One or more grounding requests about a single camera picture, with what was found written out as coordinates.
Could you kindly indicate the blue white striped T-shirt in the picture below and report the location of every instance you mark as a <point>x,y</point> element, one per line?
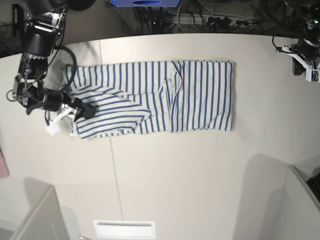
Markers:
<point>153,96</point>

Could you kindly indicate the white table slot plate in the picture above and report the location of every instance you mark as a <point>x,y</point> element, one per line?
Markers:
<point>131,230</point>

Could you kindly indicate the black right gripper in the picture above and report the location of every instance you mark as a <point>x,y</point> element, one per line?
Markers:
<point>54,102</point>

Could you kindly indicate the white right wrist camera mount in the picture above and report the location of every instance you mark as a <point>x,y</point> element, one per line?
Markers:
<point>63,122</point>

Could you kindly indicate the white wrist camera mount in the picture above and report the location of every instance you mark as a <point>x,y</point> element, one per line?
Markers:
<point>312,67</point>
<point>63,122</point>

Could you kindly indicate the black keyboard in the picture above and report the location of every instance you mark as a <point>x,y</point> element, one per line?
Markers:
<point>314,184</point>

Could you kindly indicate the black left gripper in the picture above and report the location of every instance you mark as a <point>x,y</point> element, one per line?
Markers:
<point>307,49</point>

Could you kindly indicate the white power strip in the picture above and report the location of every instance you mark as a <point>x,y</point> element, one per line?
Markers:
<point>219,20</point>

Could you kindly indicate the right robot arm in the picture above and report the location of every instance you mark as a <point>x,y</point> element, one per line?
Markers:
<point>43,34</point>

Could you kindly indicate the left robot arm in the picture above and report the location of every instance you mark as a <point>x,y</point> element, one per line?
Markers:
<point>308,11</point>

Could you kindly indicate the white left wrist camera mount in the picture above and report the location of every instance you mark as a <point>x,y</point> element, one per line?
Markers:
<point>312,67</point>

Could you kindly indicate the blue box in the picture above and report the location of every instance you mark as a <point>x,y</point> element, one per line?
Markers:
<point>145,3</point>

